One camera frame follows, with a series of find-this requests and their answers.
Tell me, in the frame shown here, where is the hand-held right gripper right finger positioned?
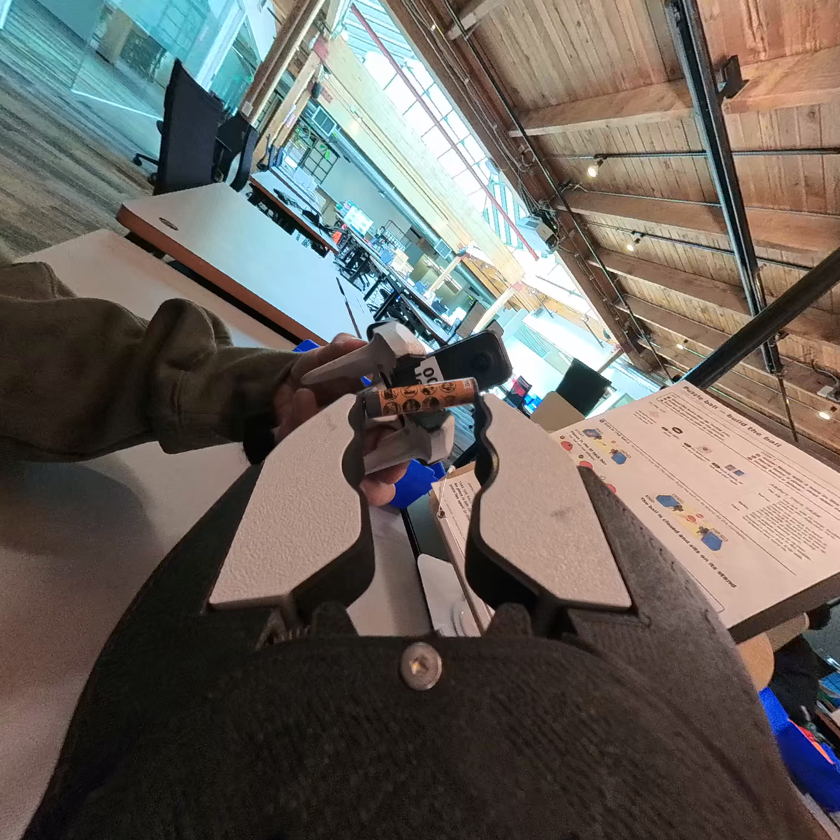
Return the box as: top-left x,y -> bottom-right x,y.
463,392 -> 634,621

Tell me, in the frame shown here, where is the black panel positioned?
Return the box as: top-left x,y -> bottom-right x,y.
556,359 -> 613,416

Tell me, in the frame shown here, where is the row of cluttered desks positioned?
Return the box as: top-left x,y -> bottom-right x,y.
248,167 -> 480,345

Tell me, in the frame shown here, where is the instruction sheet on stand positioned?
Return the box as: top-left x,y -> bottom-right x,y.
548,379 -> 840,691

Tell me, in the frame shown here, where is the blue plastic bin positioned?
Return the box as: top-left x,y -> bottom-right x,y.
293,339 -> 447,510
760,688 -> 840,813

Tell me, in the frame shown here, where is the black pole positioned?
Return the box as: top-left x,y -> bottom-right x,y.
682,248 -> 840,389

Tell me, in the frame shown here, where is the person's left hand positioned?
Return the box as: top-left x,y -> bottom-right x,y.
271,333 -> 409,508

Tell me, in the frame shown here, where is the orange black battery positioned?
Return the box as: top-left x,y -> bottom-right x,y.
357,378 -> 479,418

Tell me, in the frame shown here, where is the printed instruction sheet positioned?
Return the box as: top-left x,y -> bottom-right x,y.
551,382 -> 840,614

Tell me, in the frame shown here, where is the black office chair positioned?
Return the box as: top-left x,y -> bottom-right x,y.
133,59 -> 260,196

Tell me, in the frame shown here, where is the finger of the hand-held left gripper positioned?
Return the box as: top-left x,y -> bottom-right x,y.
363,415 -> 455,476
367,319 -> 429,368

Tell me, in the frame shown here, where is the small printed sheet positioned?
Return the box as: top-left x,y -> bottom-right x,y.
430,462 -> 494,632

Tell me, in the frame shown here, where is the person's left forearm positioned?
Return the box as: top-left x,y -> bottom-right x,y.
0,261 -> 303,463

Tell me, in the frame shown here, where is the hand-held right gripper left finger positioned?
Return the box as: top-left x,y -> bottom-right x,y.
209,392 -> 376,614

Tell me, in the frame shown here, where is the black ceiling track rail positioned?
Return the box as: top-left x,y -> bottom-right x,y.
664,0 -> 785,375

